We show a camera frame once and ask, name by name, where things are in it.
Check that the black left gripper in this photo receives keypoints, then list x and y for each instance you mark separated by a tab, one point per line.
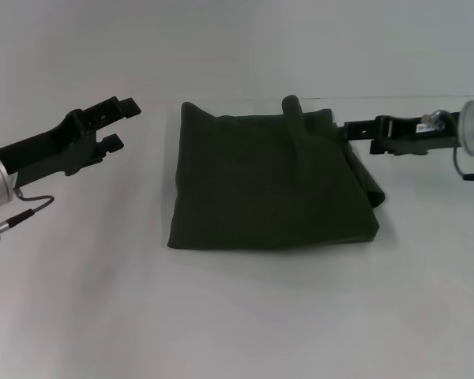
51	152

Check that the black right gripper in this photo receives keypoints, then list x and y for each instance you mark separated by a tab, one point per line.
422	136

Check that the dark green FREE t-shirt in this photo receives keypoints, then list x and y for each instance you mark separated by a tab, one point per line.
268	177

